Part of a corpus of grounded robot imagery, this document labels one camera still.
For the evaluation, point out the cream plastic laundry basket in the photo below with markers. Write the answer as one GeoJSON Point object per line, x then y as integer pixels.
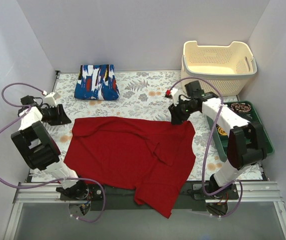
{"type": "Point", "coordinates": [228, 68]}

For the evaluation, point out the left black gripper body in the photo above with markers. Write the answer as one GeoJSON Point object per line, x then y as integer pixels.
{"type": "Point", "coordinates": [56, 115]}

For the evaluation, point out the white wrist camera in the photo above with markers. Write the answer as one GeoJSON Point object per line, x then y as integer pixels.
{"type": "Point", "coordinates": [173, 94]}
{"type": "Point", "coordinates": [51, 99]}

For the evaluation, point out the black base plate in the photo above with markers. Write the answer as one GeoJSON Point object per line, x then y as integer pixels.
{"type": "Point", "coordinates": [191, 197]}

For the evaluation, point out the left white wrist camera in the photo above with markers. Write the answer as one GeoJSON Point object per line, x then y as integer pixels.
{"type": "Point", "coordinates": [51, 99]}

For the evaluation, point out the floral table mat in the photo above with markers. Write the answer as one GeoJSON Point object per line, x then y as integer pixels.
{"type": "Point", "coordinates": [141, 97]}

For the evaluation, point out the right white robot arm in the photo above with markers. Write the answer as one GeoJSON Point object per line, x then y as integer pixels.
{"type": "Point", "coordinates": [246, 141]}

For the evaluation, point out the green compartment tray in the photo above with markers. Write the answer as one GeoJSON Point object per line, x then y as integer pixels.
{"type": "Point", "coordinates": [221, 142]}

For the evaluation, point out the aluminium rail frame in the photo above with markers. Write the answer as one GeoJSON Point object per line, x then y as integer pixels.
{"type": "Point", "coordinates": [253, 191]}

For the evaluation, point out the brown patterned rolled belt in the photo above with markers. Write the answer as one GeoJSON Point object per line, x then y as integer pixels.
{"type": "Point", "coordinates": [238, 107]}

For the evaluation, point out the yellow rolled belt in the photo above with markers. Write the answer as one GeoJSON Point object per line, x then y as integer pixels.
{"type": "Point", "coordinates": [221, 131]}

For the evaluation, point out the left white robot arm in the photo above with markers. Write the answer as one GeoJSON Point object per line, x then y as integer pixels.
{"type": "Point", "coordinates": [38, 148]}

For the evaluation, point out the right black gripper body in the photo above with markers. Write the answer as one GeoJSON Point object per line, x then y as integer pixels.
{"type": "Point", "coordinates": [177, 113]}

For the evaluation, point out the red garment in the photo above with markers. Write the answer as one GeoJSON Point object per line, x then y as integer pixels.
{"type": "Point", "coordinates": [153, 158]}

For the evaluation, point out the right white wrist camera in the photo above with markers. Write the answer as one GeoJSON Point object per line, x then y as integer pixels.
{"type": "Point", "coordinates": [173, 94]}

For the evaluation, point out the blue patterned trousers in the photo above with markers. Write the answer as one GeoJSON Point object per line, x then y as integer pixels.
{"type": "Point", "coordinates": [97, 82]}

